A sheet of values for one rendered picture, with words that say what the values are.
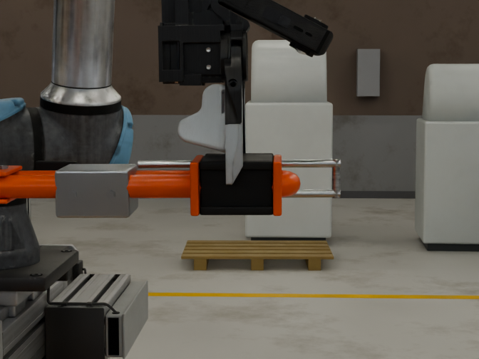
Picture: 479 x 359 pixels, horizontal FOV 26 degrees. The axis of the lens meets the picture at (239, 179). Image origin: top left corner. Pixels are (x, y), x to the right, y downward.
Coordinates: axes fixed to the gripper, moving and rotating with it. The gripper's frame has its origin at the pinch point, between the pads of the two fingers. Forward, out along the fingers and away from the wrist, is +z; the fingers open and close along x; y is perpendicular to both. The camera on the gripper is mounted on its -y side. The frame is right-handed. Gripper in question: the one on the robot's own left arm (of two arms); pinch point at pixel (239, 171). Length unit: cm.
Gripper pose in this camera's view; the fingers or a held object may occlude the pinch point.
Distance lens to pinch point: 99.6
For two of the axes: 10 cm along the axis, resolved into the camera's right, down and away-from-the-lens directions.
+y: -10.0, 0.1, 0.4
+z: 0.1, 10.0, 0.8
